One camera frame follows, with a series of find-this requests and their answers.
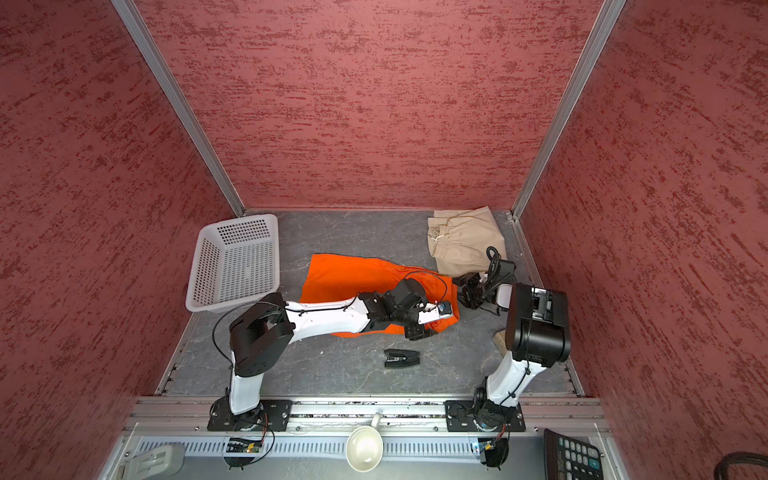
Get beige drawstring shorts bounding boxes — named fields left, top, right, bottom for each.
left=427, top=206, right=507, bottom=278

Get orange shorts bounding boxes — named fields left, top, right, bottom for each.
left=299, top=254, right=460, bottom=338

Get white plastic laundry basket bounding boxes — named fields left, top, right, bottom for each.
left=185, top=214, right=280, bottom=313

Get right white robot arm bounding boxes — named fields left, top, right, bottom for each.
left=468, top=283, right=571, bottom=431

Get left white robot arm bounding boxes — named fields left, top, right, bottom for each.
left=228, top=278, right=454, bottom=415

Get black clip on table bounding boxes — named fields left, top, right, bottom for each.
left=384, top=349, right=420, bottom=369

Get brown jar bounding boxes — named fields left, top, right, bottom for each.
left=493, top=330, right=508, bottom=357

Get black calculator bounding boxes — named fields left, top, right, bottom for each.
left=544, top=429, right=604, bottom=480

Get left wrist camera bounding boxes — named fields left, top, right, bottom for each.
left=417, top=301, right=454, bottom=325

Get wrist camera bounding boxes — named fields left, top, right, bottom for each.
left=417, top=301, right=454, bottom=325
left=486, top=257, right=517, bottom=287

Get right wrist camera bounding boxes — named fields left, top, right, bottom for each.
left=486, top=257, right=517, bottom=287

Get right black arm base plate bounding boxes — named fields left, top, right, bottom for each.
left=444, top=400, right=526, bottom=433

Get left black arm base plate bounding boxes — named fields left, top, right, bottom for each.
left=207, top=397, right=293, bottom=432

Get grey device on rail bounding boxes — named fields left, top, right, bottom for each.
left=116, top=444, right=186, bottom=480

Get black cable coil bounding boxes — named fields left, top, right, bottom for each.
left=713, top=451, right=768, bottom=480

